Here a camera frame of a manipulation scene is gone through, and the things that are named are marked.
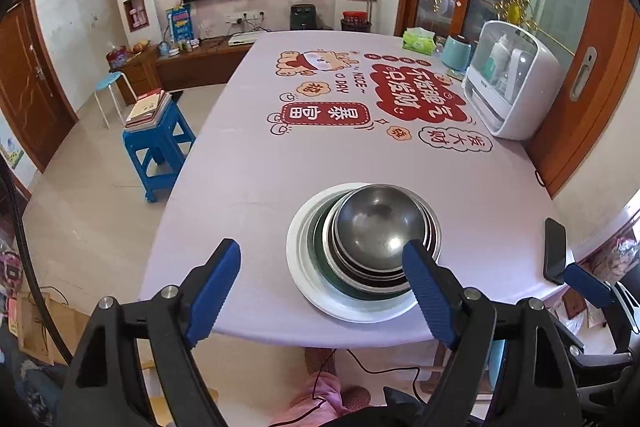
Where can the white set-top box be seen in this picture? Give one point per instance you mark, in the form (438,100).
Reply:
(244,38)

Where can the black smartphone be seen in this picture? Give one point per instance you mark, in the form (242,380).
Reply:
(555,252)

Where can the red basket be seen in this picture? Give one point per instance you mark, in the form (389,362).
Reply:
(356,18)

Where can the white wall socket strip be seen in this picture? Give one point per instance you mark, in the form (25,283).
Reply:
(245,17)

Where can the white dish cabinet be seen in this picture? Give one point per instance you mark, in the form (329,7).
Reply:
(530,97)

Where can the cluster of small bottles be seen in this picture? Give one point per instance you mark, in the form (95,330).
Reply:
(180,47)

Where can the printed pink tablecloth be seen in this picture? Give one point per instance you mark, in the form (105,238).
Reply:
(250,187)

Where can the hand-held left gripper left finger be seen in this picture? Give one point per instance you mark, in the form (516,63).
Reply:
(212,292)

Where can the blue plastic stool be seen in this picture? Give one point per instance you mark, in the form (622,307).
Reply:
(150,142)

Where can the plain white plate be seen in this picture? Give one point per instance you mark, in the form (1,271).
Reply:
(300,252)

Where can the large steel bowl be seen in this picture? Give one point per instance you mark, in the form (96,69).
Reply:
(435,232)

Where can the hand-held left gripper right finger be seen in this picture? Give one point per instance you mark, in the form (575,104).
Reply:
(430,297)

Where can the teal kitchen appliance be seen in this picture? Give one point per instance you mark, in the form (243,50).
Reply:
(456,54)

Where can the blue printed box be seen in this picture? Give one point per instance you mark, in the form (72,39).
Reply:
(179,23)

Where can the wooden television cabinet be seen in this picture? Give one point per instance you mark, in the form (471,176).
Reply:
(200,67)

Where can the wooden frame glass door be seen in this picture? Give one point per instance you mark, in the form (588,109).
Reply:
(607,32)

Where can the brown wooden door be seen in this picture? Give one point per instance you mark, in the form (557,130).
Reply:
(30,82)

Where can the person's pink clad legs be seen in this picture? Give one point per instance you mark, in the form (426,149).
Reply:
(320,397)

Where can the green tissue box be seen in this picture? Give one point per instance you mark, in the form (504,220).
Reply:
(419,42)

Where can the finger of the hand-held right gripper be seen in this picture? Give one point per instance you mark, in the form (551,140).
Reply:
(585,279)
(570,342)

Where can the green plate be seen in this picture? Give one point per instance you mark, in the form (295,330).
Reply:
(327,279)

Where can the brown cardboard box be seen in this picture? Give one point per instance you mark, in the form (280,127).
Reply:
(45,332)

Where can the green patterned coaster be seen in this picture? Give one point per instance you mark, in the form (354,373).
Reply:
(455,75)

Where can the red tin box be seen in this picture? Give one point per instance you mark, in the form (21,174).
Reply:
(117,58)

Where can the round white-legged stool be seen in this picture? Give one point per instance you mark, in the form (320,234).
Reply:
(110,82)

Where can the stack of books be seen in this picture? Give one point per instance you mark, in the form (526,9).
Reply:
(147,107)

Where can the black air fryer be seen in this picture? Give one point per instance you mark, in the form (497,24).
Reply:
(303,18)

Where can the small steel bowl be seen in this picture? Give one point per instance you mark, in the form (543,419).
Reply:
(380,227)

